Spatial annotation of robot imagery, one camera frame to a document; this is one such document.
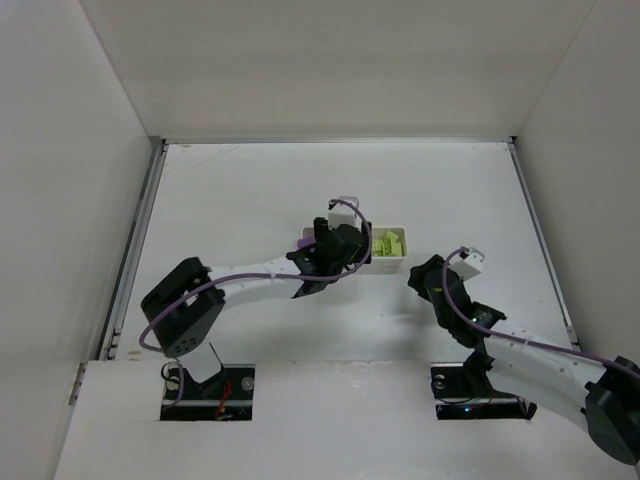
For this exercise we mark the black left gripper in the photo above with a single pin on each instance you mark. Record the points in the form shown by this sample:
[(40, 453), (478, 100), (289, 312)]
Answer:
[(322, 240)]

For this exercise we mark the green lego brick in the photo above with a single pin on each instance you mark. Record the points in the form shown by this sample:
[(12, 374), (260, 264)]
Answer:
[(389, 244)]

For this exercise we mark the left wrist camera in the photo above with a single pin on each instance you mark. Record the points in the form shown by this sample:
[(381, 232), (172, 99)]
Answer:
[(340, 212)]

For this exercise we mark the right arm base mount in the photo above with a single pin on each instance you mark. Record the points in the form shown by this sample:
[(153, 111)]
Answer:
[(462, 391)]

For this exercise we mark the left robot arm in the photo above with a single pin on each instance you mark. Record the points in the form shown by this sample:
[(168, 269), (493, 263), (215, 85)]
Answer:
[(183, 307)]

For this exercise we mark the white divided sorting tray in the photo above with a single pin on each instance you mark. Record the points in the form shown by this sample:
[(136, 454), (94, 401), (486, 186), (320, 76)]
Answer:
[(376, 265)]

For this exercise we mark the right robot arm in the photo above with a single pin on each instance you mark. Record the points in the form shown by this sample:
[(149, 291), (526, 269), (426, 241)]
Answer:
[(598, 395)]

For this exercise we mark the purple rounded lego brick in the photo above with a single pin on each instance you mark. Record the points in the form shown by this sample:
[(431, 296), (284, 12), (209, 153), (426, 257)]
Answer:
[(305, 242)]

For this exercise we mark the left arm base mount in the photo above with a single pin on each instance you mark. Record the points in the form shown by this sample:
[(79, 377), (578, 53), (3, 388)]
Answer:
[(227, 397)]

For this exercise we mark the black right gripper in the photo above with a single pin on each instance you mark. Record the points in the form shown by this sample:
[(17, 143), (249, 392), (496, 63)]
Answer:
[(426, 273)]

